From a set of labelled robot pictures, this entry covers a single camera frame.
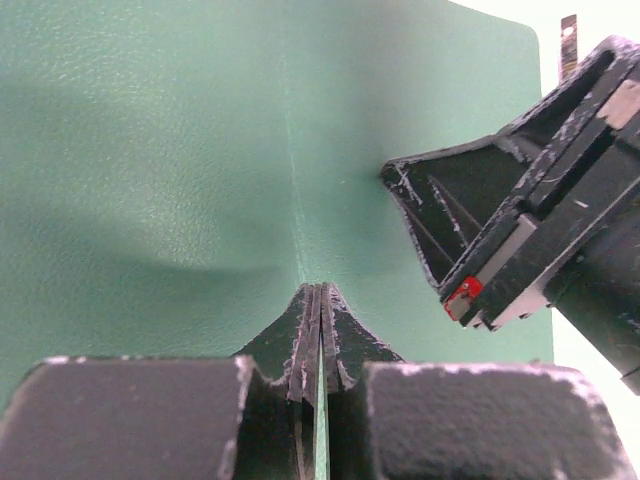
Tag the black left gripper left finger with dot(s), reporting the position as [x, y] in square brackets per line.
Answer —
[277, 433]

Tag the green placemat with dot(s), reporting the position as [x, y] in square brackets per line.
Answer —
[173, 171]

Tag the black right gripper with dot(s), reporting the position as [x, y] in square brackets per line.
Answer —
[505, 225]

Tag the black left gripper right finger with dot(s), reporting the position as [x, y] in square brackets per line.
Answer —
[347, 347]

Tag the gold bladed knife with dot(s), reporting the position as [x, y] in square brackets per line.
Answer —
[568, 54]

